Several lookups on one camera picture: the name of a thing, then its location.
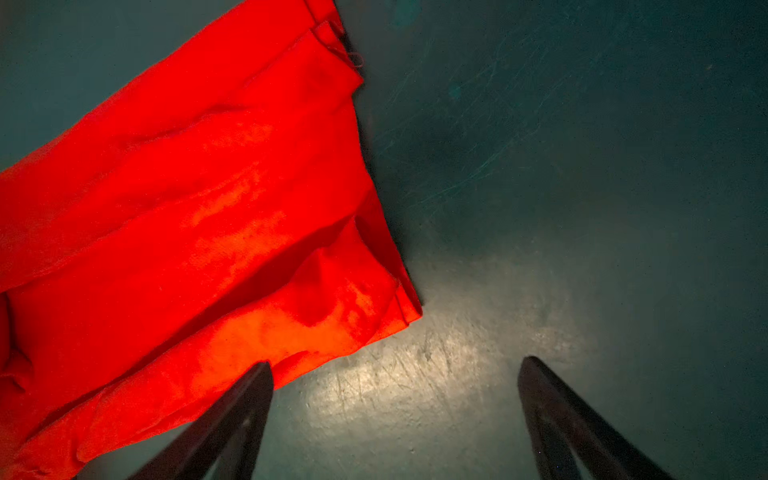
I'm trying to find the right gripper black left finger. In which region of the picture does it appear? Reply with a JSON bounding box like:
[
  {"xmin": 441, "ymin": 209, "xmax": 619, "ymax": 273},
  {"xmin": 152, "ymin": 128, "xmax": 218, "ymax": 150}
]
[{"xmin": 132, "ymin": 362, "xmax": 274, "ymax": 480}]

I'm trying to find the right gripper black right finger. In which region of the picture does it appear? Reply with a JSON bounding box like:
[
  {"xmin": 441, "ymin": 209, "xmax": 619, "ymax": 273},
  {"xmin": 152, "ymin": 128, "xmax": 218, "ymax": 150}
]
[{"xmin": 517, "ymin": 356, "xmax": 670, "ymax": 479}]

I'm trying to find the red t shirt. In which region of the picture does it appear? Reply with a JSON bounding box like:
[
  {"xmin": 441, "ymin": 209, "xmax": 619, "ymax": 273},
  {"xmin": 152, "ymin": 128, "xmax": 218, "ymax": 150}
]
[{"xmin": 1, "ymin": 1, "xmax": 422, "ymax": 479}]

